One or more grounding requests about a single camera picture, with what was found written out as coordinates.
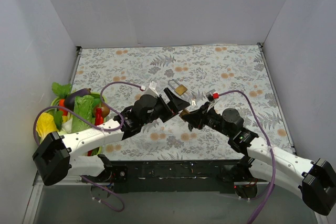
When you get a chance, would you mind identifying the small brass padlock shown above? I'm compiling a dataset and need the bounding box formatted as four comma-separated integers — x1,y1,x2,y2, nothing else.
179,109,189,118

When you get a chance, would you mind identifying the panda figure keychain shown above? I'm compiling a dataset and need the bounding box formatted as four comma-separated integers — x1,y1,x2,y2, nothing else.
188,124,193,132

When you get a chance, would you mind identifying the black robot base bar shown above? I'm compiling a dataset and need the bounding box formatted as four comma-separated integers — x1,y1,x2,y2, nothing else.
81,159,259,195

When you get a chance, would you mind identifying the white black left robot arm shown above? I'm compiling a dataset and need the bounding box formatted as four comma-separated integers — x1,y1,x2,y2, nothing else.
33,88,190,186

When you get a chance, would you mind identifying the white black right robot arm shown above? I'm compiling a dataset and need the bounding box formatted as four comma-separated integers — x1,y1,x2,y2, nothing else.
180,102,335,216

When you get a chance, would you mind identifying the long shackle brass padlock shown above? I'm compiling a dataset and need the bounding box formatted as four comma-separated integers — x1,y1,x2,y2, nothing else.
168,79,187,96

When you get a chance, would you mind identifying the brown toy mushroom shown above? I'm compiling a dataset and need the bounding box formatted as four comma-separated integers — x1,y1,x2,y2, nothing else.
100,103,110,118

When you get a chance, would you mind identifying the floral patterned table mat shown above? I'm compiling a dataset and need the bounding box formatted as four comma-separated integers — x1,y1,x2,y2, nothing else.
73,45,293,161

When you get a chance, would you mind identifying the red toy chili pepper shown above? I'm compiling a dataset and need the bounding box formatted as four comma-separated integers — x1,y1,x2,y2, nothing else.
94,107,104,126

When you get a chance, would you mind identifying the green toy lettuce leaf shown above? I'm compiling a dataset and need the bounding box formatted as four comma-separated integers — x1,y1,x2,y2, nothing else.
71,95,94,133

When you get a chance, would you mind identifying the green plastic vegetable tray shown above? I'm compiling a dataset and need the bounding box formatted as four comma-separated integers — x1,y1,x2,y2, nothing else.
33,87,106,140

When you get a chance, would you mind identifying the purple toy eggplant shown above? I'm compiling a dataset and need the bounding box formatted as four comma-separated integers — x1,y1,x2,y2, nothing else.
64,88,91,110

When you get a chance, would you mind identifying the orange toy carrot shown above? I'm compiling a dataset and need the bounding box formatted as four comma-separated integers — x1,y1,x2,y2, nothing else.
58,99,68,116

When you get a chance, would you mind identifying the yellow white toy cabbage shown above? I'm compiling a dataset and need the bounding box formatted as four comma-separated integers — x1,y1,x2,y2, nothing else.
36,112,59,143

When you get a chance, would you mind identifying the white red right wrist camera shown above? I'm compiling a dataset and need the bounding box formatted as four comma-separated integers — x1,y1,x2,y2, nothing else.
205,89,219,102

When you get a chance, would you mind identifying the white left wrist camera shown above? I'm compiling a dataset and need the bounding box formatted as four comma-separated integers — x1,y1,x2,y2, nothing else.
144,81,159,98

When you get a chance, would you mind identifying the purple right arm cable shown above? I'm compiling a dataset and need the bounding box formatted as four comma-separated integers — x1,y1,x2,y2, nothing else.
219,90,276,224

